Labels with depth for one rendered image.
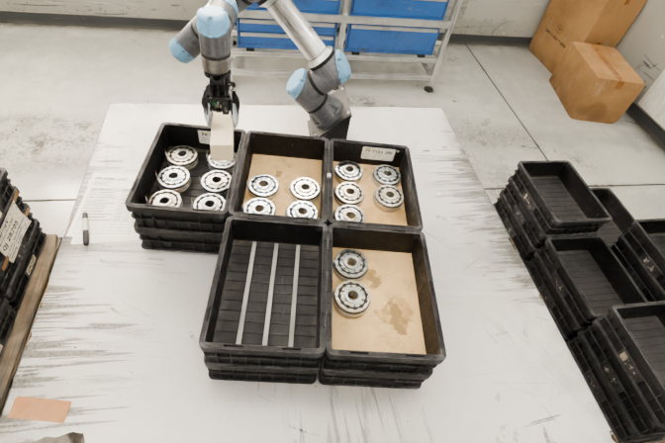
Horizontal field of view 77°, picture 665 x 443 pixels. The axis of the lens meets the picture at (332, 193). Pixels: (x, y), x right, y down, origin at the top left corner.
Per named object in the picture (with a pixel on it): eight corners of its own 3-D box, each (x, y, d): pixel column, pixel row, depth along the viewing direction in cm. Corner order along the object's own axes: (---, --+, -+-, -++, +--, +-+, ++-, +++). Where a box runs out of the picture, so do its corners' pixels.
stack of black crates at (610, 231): (543, 214, 252) (564, 188, 235) (586, 212, 257) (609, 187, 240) (579, 271, 225) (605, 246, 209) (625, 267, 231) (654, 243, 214)
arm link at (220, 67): (201, 45, 109) (233, 46, 110) (203, 61, 112) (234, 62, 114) (199, 60, 104) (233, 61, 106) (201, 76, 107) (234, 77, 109)
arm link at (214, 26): (232, 5, 103) (226, 20, 97) (234, 45, 111) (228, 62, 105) (199, 0, 102) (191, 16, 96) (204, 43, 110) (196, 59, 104)
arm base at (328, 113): (313, 114, 186) (298, 100, 179) (339, 94, 180) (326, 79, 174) (317, 134, 176) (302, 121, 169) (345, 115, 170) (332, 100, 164)
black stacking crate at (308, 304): (230, 238, 132) (228, 217, 123) (323, 246, 134) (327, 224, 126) (203, 366, 105) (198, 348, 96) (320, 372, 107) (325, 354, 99)
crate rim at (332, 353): (327, 227, 127) (328, 222, 126) (422, 235, 130) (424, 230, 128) (325, 358, 100) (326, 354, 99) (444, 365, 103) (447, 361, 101)
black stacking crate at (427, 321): (324, 246, 134) (328, 224, 126) (413, 253, 137) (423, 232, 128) (321, 372, 107) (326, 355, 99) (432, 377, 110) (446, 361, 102)
